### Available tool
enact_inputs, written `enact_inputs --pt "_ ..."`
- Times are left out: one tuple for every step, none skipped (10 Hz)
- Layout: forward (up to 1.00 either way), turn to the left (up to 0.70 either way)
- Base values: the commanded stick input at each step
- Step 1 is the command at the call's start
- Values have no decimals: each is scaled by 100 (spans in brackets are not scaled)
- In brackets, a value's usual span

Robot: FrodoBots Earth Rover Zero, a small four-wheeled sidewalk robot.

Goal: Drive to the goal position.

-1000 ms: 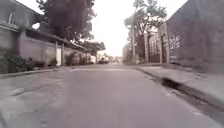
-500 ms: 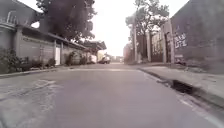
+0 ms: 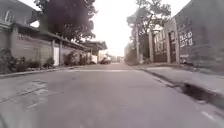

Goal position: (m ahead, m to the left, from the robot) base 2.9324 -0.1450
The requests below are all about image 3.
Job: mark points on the pole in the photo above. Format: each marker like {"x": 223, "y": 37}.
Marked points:
{"x": 137, "y": 43}

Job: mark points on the row of bushes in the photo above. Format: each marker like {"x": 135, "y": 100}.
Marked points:
{"x": 10, "y": 63}

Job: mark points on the house with grey wall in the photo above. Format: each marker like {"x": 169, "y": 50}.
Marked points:
{"x": 30, "y": 46}

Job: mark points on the building with overhanging roof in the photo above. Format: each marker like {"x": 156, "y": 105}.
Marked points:
{"x": 98, "y": 45}

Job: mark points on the tall tree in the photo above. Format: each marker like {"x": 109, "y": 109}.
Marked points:
{"x": 150, "y": 16}

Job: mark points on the dark wall with writing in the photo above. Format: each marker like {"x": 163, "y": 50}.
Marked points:
{"x": 203, "y": 36}

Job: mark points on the concrete pavement with gutter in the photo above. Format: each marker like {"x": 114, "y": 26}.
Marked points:
{"x": 193, "y": 80}

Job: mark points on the vehicle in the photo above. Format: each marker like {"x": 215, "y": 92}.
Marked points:
{"x": 105, "y": 60}

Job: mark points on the grey asphalt road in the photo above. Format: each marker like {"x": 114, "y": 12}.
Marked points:
{"x": 100, "y": 96}

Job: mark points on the large dark tree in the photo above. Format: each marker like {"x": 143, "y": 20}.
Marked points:
{"x": 66, "y": 16}

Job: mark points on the gate with pale posts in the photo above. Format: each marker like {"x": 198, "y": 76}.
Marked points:
{"x": 161, "y": 46}

